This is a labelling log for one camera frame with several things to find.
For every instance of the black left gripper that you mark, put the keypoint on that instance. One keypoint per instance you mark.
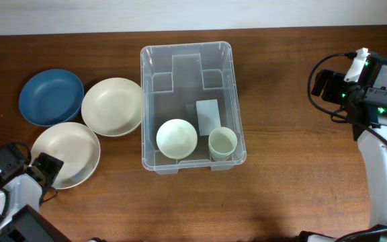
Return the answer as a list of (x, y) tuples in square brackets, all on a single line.
[(52, 164)]

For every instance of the beige bowl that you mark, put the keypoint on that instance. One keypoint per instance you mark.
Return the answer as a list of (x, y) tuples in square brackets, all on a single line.
[(74, 144), (113, 107)]

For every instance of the dark blue bowl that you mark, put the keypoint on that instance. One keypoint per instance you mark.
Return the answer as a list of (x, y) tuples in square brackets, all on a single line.
[(51, 97)]

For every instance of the white small bowl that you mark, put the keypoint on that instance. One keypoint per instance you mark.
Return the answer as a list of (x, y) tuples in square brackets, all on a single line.
[(176, 139)]

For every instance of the cream cup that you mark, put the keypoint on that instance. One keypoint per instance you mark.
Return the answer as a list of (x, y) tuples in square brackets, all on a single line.
[(222, 141)]

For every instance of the grey cup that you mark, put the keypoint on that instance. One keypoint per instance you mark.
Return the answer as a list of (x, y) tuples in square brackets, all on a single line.
[(218, 158)]

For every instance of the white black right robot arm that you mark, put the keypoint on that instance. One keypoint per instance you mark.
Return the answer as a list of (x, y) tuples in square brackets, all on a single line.
[(368, 69)]

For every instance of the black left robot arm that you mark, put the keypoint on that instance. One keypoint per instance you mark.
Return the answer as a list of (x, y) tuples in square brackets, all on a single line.
[(24, 182)]

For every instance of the white label in bin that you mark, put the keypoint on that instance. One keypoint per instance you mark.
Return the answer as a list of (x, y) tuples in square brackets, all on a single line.
[(208, 116)]

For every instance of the clear plastic storage bin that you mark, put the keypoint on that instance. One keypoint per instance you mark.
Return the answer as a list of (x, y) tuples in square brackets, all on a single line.
[(173, 78)]

